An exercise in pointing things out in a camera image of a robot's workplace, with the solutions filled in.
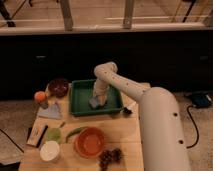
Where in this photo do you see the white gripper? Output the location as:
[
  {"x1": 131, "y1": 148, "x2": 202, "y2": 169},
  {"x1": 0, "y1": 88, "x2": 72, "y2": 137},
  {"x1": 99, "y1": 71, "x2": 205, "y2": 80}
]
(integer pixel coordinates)
[{"x1": 93, "y1": 79, "x2": 109, "y2": 103}]

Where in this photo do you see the blue-grey sponge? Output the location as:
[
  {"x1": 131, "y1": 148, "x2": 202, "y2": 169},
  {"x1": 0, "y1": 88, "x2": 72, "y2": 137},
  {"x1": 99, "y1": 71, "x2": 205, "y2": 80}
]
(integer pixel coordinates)
[{"x1": 89, "y1": 97, "x2": 104, "y2": 109}]

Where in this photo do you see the green plastic tray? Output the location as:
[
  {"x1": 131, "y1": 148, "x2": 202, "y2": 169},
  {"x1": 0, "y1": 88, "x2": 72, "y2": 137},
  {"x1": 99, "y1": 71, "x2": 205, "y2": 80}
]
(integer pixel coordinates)
[{"x1": 69, "y1": 79, "x2": 123, "y2": 117}]

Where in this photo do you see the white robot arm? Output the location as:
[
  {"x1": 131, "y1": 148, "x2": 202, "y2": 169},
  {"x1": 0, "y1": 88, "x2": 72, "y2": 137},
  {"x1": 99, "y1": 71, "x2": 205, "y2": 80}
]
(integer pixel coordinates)
[{"x1": 94, "y1": 62, "x2": 192, "y2": 171}]

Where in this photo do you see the white and black brush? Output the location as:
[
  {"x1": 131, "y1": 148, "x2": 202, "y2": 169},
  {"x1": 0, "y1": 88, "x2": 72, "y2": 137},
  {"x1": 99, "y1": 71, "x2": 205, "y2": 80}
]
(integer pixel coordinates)
[{"x1": 123, "y1": 102, "x2": 137, "y2": 114}]

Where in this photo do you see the dark red bowl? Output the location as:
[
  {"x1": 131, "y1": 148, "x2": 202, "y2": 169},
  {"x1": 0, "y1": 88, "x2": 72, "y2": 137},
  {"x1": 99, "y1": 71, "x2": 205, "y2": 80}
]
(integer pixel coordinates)
[{"x1": 48, "y1": 78, "x2": 69, "y2": 98}]

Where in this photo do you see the light blue cloth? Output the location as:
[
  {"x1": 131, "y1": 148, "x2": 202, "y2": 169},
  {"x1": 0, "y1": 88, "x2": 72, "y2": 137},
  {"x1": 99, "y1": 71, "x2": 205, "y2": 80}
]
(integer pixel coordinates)
[{"x1": 37, "y1": 103, "x2": 62, "y2": 120}]

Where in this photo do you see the orange plastic bowl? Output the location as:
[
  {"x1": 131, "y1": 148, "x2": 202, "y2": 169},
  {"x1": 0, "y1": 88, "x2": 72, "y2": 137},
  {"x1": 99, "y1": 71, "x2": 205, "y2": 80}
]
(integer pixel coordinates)
[{"x1": 74, "y1": 127, "x2": 105, "y2": 158}]

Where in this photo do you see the orange ball on stand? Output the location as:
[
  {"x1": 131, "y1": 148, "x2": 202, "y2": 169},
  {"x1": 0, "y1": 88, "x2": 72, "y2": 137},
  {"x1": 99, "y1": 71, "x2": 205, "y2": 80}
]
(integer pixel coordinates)
[{"x1": 34, "y1": 91, "x2": 49, "y2": 109}]

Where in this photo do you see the dark grape bunch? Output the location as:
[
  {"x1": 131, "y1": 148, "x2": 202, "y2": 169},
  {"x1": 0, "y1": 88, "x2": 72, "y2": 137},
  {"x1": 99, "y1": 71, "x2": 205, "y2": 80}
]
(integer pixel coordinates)
[{"x1": 99, "y1": 148, "x2": 122, "y2": 171}]

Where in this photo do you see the wooden block with black strip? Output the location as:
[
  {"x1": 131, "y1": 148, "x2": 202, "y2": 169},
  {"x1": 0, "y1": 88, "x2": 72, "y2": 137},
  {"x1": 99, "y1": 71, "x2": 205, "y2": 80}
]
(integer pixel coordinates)
[{"x1": 27, "y1": 118, "x2": 48, "y2": 147}]

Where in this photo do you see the white cup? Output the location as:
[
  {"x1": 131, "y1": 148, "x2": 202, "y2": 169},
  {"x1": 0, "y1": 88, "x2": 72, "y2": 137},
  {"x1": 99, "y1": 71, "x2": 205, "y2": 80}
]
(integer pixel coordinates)
[{"x1": 40, "y1": 141, "x2": 60, "y2": 162}]

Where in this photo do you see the black power adapter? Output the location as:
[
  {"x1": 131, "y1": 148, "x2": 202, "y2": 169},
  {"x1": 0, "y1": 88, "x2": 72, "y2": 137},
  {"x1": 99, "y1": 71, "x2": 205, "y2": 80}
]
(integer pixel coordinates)
[{"x1": 191, "y1": 93, "x2": 212, "y2": 108}]

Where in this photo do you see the black cable on floor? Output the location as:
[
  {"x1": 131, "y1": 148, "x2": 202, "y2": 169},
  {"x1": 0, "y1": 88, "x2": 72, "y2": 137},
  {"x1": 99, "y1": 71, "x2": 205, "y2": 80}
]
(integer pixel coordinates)
[{"x1": 185, "y1": 104, "x2": 200, "y2": 150}]

